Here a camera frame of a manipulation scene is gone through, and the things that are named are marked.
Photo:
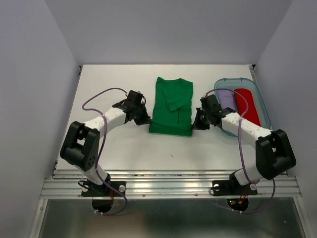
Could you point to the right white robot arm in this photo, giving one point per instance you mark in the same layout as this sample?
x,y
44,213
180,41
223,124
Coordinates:
x,y
274,154

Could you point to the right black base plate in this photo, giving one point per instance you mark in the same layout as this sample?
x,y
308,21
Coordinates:
x,y
230,188

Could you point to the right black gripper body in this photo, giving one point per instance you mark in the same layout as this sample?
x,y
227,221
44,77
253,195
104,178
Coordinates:
x,y
202,121

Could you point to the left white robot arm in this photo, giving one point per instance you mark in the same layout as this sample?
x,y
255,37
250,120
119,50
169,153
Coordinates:
x,y
84,141

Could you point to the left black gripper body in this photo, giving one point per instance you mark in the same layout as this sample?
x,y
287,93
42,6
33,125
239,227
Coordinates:
x,y
140,116

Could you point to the green t shirt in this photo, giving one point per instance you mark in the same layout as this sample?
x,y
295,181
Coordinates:
x,y
172,113

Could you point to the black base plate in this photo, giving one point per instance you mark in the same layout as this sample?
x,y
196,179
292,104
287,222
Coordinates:
x,y
90,189
230,188

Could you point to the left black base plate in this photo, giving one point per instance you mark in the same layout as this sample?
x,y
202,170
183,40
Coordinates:
x,y
90,189

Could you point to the lavender t shirt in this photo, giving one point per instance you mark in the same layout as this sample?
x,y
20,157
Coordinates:
x,y
226,99

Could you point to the translucent blue plastic bin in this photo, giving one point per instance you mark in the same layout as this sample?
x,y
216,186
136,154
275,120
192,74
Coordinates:
x,y
257,112

